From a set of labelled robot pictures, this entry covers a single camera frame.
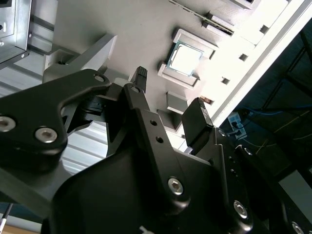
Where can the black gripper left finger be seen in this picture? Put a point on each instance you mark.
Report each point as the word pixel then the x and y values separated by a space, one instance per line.
pixel 31 109

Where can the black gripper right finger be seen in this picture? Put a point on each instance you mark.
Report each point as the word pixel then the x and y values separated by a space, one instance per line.
pixel 197 122

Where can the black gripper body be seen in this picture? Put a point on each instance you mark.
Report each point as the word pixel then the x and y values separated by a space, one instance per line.
pixel 109 195

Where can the silver CPU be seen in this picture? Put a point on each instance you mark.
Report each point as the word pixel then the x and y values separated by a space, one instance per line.
pixel 186 58

